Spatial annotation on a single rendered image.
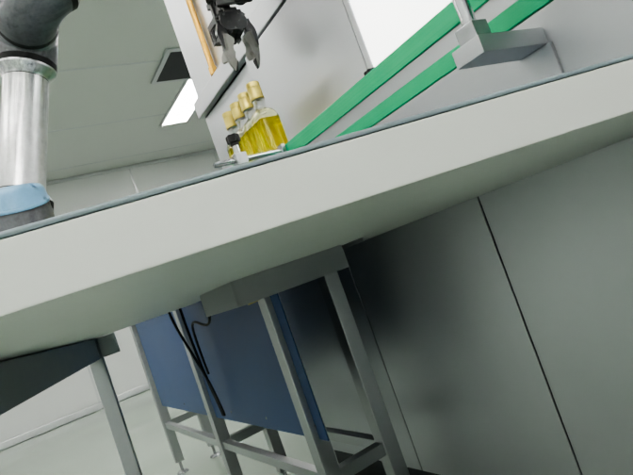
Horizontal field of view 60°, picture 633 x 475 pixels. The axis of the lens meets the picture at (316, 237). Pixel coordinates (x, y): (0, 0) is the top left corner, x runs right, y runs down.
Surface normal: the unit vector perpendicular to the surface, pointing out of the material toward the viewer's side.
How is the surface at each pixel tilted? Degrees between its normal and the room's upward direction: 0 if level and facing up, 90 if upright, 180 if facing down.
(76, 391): 90
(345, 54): 90
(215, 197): 90
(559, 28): 90
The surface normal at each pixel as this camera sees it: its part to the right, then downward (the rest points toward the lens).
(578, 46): -0.82, 0.26
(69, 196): 0.47, -0.22
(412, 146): 0.26, -0.15
